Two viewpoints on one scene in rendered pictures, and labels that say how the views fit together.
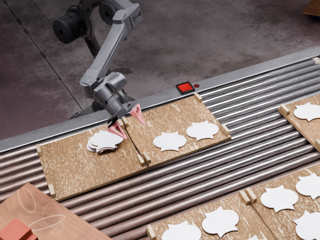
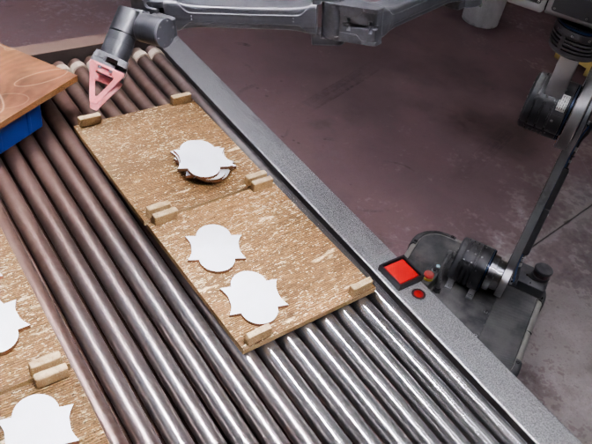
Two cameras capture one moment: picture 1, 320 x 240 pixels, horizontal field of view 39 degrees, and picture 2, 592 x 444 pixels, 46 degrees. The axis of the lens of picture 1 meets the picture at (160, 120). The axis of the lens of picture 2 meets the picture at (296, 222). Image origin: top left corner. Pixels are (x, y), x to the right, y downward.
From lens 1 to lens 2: 1.67 m
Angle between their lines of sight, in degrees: 50
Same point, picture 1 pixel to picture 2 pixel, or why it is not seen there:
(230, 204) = (36, 344)
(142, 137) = (225, 211)
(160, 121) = (277, 233)
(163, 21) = not seen: outside the picture
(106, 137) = (203, 157)
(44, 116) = (464, 219)
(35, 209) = (18, 86)
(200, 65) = not seen: outside the picture
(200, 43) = not seen: outside the picture
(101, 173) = (131, 168)
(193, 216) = (13, 287)
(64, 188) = (99, 133)
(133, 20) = (351, 27)
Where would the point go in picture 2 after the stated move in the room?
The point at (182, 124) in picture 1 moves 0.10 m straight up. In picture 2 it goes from (273, 267) to (278, 233)
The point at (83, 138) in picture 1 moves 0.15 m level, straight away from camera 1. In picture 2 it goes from (215, 142) to (265, 132)
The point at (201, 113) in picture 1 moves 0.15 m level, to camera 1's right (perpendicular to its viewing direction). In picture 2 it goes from (314, 297) to (335, 353)
